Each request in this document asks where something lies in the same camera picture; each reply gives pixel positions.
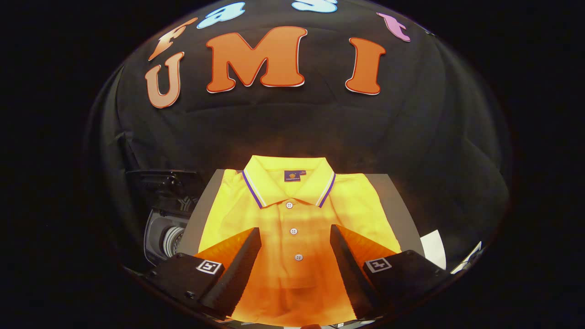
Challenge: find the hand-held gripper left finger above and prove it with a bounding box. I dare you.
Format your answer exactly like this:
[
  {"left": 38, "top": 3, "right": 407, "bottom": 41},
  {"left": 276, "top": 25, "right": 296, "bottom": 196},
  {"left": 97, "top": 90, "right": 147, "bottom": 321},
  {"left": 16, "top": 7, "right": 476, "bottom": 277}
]
[{"left": 144, "top": 227, "right": 262, "bottom": 320}]

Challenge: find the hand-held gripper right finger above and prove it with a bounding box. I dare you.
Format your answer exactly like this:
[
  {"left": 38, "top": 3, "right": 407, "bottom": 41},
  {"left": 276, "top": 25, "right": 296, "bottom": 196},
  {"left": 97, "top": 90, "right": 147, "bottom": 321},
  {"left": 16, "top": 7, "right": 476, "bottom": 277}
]
[{"left": 330, "top": 224, "right": 454, "bottom": 320}]

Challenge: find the yellow polo shirt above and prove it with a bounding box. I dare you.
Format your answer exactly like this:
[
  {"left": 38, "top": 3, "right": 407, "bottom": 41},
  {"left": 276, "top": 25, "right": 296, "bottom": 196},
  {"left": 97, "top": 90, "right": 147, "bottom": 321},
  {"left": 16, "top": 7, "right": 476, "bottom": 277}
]
[{"left": 197, "top": 155, "right": 403, "bottom": 326}]

